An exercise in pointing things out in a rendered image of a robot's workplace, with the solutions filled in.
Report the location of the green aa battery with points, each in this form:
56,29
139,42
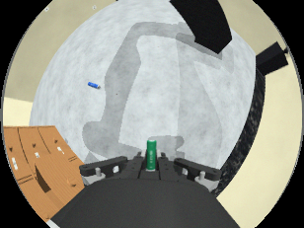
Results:
151,150

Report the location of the brown wooden chest of drawers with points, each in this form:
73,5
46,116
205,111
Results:
34,176

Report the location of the brown wooden drawer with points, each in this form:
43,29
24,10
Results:
49,136
32,149
52,171
76,163
15,154
37,200

